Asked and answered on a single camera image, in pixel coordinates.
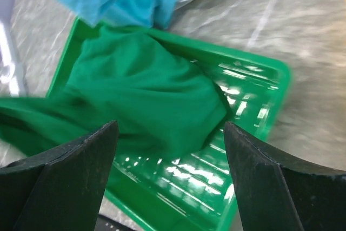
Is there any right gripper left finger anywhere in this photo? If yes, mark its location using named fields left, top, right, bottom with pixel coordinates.
left=1, top=121, right=118, bottom=230

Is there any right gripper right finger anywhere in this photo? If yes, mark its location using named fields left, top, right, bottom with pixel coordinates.
left=224, top=122, right=345, bottom=230

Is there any green t shirt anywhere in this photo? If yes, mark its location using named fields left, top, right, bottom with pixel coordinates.
left=1, top=26, right=228, bottom=159

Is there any green plastic tray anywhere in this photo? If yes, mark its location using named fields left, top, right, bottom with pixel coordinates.
left=45, top=16, right=294, bottom=231

